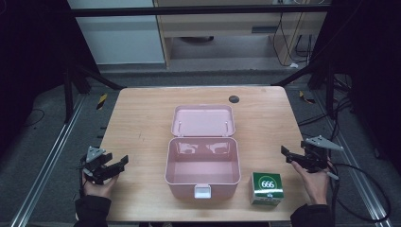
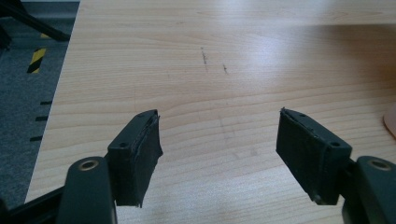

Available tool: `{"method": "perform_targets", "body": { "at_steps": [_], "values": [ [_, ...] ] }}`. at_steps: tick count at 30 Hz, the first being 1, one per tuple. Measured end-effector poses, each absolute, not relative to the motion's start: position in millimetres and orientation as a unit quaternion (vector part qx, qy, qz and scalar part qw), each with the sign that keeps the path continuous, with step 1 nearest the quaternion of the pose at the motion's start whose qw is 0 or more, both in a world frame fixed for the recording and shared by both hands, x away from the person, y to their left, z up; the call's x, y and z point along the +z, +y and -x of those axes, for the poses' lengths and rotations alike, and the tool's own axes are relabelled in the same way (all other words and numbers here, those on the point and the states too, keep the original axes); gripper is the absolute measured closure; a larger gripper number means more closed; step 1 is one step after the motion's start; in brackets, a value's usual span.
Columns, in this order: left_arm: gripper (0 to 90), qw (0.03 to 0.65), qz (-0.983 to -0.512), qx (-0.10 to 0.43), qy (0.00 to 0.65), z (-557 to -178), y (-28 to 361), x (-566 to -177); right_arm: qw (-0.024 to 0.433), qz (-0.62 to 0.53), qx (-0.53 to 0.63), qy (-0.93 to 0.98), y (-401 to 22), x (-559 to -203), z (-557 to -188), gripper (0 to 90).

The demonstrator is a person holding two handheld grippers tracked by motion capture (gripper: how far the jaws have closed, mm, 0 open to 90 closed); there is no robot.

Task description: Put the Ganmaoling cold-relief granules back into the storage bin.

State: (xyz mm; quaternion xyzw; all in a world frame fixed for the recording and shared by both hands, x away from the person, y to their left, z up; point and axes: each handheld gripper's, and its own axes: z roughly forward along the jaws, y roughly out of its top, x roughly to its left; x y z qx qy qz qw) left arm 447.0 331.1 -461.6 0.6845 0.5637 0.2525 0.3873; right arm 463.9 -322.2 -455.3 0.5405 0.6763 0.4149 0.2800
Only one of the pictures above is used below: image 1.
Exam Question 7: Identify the black hanging cables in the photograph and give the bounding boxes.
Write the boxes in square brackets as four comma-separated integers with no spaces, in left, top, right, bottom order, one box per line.
[271,11,315,68]

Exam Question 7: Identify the green and white carton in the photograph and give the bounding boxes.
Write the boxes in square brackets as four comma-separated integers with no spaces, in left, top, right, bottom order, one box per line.
[250,171,285,207]

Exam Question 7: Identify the white cabinet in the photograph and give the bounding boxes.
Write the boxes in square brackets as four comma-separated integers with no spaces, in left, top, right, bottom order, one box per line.
[67,0,166,66]

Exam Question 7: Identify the black horizontal frame bar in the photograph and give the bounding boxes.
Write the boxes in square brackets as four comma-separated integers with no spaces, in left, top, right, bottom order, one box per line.
[70,4,331,18]

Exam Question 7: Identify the yellow black striped tape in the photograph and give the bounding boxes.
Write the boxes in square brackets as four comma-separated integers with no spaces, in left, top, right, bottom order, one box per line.
[96,92,109,111]
[298,90,317,105]

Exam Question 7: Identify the black floor cables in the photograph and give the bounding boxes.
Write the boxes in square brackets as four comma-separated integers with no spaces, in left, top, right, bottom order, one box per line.
[297,74,356,141]

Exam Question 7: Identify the black metal stand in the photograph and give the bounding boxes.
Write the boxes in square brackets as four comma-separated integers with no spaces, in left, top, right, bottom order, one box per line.
[61,62,127,125]
[270,61,339,121]

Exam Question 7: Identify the open pink storage box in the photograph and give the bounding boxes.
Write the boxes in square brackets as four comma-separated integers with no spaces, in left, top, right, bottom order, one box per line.
[164,104,242,201]

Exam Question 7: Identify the aluminium floor rail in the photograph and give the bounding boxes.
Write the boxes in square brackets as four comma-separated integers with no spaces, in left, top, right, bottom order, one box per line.
[311,91,395,227]
[9,94,87,227]

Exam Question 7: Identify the person's left hand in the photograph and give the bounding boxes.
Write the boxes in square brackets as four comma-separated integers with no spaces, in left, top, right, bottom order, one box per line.
[81,171,120,200]

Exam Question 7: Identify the person's right hand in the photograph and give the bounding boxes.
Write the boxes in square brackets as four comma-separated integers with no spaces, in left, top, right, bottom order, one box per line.
[289,160,331,206]

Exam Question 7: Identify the light wooden desk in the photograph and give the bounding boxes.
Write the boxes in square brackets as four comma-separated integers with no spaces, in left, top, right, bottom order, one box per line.
[152,0,330,68]

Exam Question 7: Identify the black curtain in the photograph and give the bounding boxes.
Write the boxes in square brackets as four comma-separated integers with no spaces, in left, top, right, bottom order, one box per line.
[310,0,401,178]
[0,0,102,159]

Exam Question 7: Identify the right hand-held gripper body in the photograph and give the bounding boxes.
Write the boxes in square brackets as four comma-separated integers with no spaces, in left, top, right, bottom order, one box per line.
[300,134,345,174]

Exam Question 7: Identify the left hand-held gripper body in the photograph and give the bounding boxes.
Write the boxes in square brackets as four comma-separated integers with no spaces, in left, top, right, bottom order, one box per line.
[79,145,115,185]

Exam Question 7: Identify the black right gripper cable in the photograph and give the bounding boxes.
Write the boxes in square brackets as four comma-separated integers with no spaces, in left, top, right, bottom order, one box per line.
[324,163,392,223]

